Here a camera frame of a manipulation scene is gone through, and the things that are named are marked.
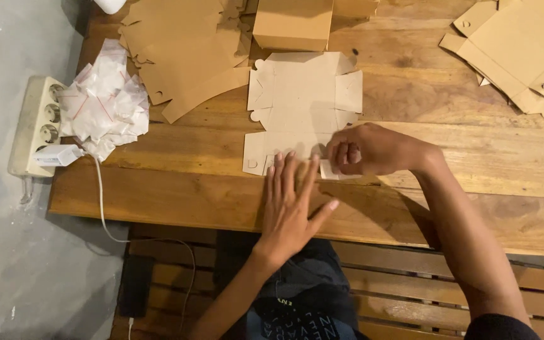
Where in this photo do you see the person's right hand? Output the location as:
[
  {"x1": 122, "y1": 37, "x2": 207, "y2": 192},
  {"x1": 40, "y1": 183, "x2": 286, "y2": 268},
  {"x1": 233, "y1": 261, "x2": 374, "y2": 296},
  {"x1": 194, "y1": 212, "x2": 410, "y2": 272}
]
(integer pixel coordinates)
[{"x1": 326, "y1": 122, "x2": 436, "y2": 177}]

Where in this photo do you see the white charger plug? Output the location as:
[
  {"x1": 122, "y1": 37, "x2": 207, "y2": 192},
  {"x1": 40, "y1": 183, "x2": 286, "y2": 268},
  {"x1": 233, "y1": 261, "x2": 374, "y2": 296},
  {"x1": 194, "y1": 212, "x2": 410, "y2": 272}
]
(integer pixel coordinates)
[{"x1": 32, "y1": 144, "x2": 86, "y2": 167}]

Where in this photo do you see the folded brown cardboard box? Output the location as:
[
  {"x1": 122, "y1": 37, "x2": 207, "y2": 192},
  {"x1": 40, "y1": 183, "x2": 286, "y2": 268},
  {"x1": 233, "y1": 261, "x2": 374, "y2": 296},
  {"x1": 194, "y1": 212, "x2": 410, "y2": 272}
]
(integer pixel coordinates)
[
  {"x1": 332, "y1": 0, "x2": 380, "y2": 20},
  {"x1": 252, "y1": 0, "x2": 334, "y2": 52}
]

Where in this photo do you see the pale cardboard box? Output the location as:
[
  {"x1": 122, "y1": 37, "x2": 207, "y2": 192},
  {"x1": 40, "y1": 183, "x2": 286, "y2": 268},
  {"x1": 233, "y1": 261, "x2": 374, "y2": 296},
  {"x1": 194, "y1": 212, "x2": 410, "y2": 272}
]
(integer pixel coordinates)
[{"x1": 242, "y1": 51, "x2": 364, "y2": 180}]

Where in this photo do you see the person's dark clothing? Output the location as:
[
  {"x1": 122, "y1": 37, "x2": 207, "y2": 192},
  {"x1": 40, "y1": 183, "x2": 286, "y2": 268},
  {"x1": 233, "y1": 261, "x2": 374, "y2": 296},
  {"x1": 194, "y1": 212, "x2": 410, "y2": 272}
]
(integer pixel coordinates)
[{"x1": 213, "y1": 230, "x2": 543, "y2": 340}]

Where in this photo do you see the cream power strip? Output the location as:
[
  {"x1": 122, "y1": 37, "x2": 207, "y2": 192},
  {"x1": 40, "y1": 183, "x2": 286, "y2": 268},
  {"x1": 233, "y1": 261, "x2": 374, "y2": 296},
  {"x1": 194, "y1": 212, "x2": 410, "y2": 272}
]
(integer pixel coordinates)
[{"x1": 8, "y1": 76, "x2": 68, "y2": 179}]

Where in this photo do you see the white charging cable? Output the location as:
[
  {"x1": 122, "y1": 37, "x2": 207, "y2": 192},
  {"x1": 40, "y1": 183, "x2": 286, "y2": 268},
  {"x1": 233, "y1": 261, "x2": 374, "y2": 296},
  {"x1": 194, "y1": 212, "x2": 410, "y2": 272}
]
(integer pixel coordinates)
[{"x1": 92, "y1": 157, "x2": 197, "y2": 340}]

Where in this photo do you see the wooden slatted bench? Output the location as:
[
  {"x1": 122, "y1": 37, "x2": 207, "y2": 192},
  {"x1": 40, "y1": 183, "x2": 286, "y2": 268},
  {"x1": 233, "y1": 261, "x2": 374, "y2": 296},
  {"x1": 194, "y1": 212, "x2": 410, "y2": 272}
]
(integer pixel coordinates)
[{"x1": 110, "y1": 223, "x2": 544, "y2": 340}]

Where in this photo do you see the heap of clear zip bags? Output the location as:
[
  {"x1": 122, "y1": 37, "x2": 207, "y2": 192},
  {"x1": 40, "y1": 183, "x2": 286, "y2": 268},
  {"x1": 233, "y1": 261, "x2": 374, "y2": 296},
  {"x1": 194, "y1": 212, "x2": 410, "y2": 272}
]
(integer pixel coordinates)
[{"x1": 57, "y1": 38, "x2": 150, "y2": 162}]

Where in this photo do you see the pile of brown cardboard blanks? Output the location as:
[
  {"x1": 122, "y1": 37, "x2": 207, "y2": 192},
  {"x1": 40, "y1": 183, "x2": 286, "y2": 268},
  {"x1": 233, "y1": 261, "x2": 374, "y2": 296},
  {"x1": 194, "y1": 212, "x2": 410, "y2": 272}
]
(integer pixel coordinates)
[
  {"x1": 118, "y1": 0, "x2": 255, "y2": 125},
  {"x1": 438, "y1": 0, "x2": 544, "y2": 120}
]

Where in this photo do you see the person's left hand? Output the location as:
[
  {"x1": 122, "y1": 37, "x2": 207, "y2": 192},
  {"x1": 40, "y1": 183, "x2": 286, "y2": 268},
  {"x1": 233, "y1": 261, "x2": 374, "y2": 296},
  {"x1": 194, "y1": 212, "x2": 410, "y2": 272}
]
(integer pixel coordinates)
[{"x1": 253, "y1": 151, "x2": 340, "y2": 273}]

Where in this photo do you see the black phone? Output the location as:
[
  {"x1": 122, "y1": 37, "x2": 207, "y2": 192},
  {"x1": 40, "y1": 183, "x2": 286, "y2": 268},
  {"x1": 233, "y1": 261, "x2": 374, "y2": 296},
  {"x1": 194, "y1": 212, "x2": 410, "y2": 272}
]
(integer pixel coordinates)
[{"x1": 119, "y1": 254, "x2": 156, "y2": 319}]

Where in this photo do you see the white rounded object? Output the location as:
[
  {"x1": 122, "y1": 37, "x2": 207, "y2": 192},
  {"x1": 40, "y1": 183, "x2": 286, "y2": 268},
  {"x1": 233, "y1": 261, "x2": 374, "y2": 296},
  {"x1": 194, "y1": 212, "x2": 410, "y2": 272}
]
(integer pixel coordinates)
[{"x1": 93, "y1": 0, "x2": 128, "y2": 15}]

